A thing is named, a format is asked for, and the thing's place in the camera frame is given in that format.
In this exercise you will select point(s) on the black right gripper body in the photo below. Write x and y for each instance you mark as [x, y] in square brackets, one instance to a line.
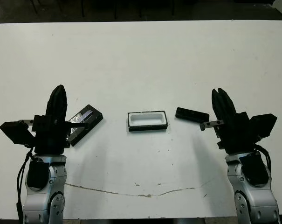
[238, 135]

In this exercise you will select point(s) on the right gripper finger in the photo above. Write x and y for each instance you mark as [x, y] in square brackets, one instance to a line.
[217, 107]
[227, 107]

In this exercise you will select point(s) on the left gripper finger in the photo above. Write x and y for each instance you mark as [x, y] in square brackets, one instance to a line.
[63, 105]
[53, 102]

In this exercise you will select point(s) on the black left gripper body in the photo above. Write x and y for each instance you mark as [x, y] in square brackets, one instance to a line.
[50, 137]

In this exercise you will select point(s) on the slim black camera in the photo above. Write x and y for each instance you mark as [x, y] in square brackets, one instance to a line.
[192, 114]

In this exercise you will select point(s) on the black box lid silver print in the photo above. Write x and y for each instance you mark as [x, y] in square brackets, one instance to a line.
[89, 115]

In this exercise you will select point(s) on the black box white insert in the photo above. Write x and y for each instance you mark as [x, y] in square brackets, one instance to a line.
[146, 119]

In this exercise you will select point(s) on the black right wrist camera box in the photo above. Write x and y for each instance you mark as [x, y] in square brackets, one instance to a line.
[264, 123]

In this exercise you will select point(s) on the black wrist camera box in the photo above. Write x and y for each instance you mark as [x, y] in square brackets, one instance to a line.
[264, 123]
[15, 133]

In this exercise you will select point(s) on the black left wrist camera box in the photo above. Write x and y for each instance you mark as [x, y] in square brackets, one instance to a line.
[15, 133]

